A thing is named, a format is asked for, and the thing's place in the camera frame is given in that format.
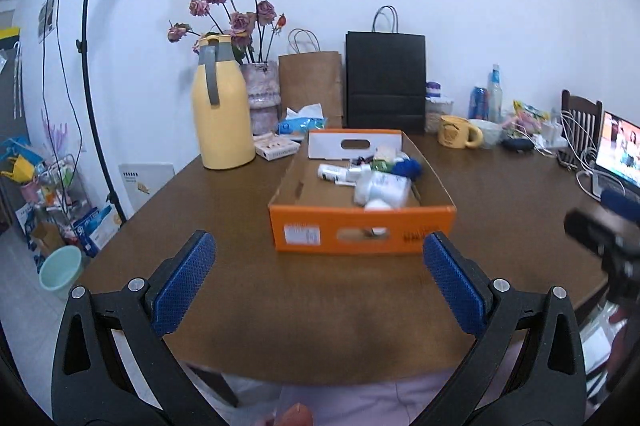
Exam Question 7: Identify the pale green bowl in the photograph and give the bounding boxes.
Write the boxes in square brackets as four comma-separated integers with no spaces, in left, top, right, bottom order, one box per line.
[468,119,503,149]

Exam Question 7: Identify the blue soda can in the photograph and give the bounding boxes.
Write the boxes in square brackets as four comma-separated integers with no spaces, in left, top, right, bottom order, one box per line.
[468,86,490,120]

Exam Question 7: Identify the clear glass bottle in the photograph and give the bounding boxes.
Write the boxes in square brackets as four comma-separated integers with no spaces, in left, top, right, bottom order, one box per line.
[487,64,503,123]

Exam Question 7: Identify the blue white cartons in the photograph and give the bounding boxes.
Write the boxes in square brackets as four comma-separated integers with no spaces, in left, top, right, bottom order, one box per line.
[72,203,121,257]

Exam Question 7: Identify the pale green bucket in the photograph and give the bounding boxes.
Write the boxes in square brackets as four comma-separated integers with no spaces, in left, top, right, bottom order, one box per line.
[39,245,83,302]

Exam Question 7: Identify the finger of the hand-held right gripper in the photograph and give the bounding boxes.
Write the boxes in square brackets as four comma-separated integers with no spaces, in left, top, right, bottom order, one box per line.
[600,189,640,219]

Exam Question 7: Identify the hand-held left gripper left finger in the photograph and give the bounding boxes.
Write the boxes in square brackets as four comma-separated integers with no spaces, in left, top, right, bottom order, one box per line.
[51,230,223,426]

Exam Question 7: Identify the dried pink flowers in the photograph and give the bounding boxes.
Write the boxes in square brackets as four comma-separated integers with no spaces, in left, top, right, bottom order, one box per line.
[167,0,288,64]

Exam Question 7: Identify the person's left hand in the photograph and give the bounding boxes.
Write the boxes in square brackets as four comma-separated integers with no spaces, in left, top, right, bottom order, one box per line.
[272,402,316,426]

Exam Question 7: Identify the small brown cardboard carton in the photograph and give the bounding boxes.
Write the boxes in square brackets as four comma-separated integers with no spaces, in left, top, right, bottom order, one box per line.
[30,221,66,257]

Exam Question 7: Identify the black chair back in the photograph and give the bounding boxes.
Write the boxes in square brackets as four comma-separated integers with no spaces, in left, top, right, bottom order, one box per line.
[345,5,427,134]

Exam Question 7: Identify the small white brown carton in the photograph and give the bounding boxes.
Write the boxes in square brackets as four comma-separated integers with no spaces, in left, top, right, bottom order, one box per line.
[253,133,302,162]

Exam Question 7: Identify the wall poster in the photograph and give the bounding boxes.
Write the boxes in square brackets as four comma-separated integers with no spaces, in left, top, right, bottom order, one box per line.
[39,0,57,43]

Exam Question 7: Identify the person's right forearm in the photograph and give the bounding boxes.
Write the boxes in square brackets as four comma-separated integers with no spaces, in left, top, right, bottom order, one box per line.
[602,321,640,409]

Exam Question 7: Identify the orange red cardboard box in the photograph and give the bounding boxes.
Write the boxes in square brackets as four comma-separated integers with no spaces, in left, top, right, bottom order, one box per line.
[268,129,457,254]

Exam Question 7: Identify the translucent cotton bud box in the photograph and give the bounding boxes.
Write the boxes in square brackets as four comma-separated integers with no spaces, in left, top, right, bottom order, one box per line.
[353,170,412,208]

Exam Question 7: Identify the person's right hand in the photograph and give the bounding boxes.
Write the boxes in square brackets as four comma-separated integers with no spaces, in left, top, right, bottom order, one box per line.
[607,303,632,332]

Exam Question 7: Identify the wire storage rack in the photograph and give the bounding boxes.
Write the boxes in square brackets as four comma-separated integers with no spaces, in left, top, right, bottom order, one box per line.
[20,151,83,237]

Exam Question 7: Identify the white flat carton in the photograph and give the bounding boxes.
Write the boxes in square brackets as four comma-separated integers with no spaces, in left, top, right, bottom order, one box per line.
[118,162,176,219]

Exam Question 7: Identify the pink mottled vase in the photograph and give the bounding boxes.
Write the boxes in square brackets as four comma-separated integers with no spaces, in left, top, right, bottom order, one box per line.
[240,60,281,136]

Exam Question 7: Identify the clear seed storage container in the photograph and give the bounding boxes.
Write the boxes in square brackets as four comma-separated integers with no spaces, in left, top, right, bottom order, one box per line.
[425,96,455,133]

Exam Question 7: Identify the white spray bottle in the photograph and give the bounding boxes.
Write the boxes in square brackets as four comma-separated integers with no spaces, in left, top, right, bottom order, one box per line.
[317,163,373,187]

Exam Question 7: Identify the silver laptop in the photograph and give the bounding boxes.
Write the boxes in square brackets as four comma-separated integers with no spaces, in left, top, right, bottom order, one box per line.
[590,110,640,202]

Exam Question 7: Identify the white charging cable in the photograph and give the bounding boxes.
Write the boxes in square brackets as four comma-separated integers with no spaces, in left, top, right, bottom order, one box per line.
[575,169,626,202]

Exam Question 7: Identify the yellow thermos jug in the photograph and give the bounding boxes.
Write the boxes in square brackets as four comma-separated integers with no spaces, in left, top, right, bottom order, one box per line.
[192,34,257,170]

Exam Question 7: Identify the brown paper bag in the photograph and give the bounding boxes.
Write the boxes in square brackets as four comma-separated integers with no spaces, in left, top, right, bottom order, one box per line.
[277,29,345,129]

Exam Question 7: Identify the blue tissue pack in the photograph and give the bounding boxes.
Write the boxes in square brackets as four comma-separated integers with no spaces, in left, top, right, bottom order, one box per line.
[277,104,328,137]

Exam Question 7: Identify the navy blue pouch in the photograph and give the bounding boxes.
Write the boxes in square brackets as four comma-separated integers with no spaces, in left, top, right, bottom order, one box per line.
[501,137,536,153]

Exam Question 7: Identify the yellow bear mug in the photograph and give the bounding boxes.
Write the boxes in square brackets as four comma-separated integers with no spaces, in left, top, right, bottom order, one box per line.
[437,115,484,148]

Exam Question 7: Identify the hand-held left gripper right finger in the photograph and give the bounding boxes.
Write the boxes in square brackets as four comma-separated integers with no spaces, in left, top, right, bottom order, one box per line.
[415,231,587,426]

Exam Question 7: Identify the colourful snack packet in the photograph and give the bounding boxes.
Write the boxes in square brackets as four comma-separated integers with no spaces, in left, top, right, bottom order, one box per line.
[512,100,551,127]

